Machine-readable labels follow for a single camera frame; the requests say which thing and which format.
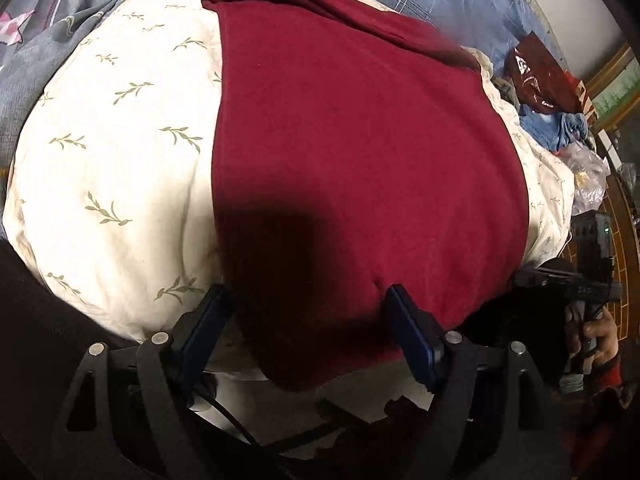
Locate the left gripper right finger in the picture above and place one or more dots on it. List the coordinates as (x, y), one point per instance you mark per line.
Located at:
(490, 417)

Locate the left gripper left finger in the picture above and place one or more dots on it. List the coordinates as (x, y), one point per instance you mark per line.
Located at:
(167, 365)

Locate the dark red shirt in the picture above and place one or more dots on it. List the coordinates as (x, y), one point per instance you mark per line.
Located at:
(355, 149)

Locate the right hand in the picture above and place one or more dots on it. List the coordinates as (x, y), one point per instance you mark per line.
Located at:
(602, 329)

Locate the clear plastic bag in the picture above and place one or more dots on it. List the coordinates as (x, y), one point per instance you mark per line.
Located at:
(590, 174)

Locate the light blue cloth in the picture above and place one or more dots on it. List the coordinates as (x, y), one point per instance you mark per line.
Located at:
(554, 131)

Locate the cream leaf-print pillow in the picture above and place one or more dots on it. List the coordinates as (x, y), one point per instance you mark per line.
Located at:
(110, 205)

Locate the dark red plastic bag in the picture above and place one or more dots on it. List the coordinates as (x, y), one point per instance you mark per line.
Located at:
(542, 80)

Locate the grey star-patterned bedding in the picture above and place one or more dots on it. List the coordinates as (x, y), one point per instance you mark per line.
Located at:
(36, 38)

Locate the black camera box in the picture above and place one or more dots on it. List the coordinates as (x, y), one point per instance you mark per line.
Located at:
(591, 231)

